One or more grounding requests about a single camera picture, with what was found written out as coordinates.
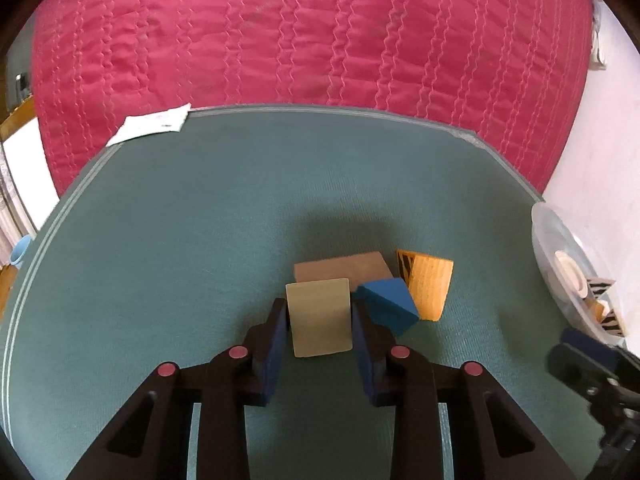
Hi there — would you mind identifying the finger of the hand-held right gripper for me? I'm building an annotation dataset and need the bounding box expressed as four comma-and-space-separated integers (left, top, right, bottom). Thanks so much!
546, 329, 640, 411

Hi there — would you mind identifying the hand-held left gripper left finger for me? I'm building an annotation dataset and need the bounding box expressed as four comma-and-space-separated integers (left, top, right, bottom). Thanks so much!
67, 298, 290, 480

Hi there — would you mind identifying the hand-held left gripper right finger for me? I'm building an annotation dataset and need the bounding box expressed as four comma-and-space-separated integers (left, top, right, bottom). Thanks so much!
351, 305, 576, 480

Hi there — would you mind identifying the light wooden block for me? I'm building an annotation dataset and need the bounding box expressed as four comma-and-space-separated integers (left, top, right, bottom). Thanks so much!
285, 277, 354, 359

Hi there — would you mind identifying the blue wedge block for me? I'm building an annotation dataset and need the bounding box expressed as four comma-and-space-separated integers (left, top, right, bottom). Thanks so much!
355, 277, 420, 337

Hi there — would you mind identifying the tan wooden wedge block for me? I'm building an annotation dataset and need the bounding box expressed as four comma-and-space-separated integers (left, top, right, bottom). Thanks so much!
293, 251, 394, 295

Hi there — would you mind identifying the orange striped wedge block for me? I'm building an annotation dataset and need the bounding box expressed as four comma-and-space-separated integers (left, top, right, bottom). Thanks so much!
395, 248, 455, 322

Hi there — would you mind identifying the clear plastic container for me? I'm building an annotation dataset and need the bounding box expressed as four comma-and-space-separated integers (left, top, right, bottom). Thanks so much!
530, 202, 632, 347

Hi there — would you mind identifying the white paper sheet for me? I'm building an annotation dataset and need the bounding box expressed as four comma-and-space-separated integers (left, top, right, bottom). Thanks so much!
105, 103, 192, 148

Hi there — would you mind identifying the light blue cup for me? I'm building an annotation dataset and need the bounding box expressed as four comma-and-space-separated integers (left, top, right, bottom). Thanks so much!
9, 234, 34, 267

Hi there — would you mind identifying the patterned white curtain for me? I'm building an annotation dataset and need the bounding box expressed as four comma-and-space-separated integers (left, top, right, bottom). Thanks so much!
0, 152, 40, 263

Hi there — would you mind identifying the red quilted blanket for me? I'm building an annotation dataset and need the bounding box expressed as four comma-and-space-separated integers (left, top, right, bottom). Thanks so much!
30, 0, 597, 197

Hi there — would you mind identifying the wooden window frame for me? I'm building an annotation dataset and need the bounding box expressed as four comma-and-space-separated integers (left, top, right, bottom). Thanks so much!
0, 96, 37, 142

